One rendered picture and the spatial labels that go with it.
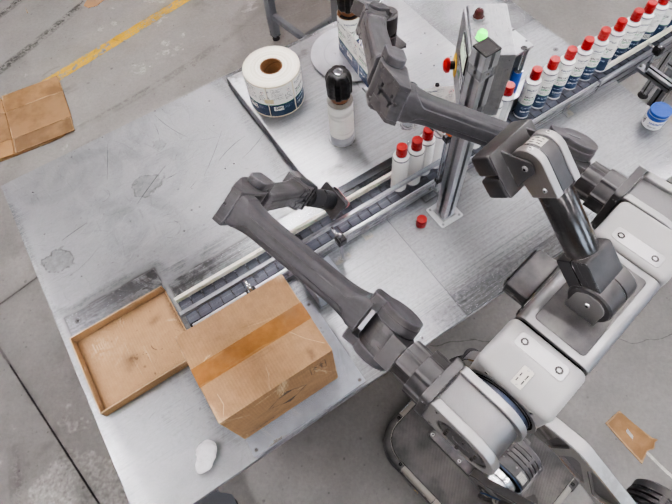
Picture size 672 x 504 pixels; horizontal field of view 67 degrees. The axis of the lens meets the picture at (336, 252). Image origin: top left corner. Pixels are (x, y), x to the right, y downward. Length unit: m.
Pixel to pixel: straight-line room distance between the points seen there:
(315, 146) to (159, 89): 1.84
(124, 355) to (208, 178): 0.66
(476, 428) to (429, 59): 1.56
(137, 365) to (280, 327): 0.55
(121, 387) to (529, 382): 1.17
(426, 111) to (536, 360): 0.47
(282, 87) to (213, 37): 1.94
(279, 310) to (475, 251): 0.70
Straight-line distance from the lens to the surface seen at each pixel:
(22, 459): 2.72
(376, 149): 1.78
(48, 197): 2.06
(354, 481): 2.27
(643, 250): 0.94
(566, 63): 1.92
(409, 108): 0.96
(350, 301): 0.86
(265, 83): 1.82
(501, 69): 1.26
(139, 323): 1.67
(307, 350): 1.21
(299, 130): 1.85
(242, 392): 1.21
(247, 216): 0.91
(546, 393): 0.80
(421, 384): 0.81
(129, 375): 1.63
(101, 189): 1.98
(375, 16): 1.33
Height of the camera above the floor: 2.27
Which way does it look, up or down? 63 degrees down
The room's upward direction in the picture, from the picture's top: 7 degrees counter-clockwise
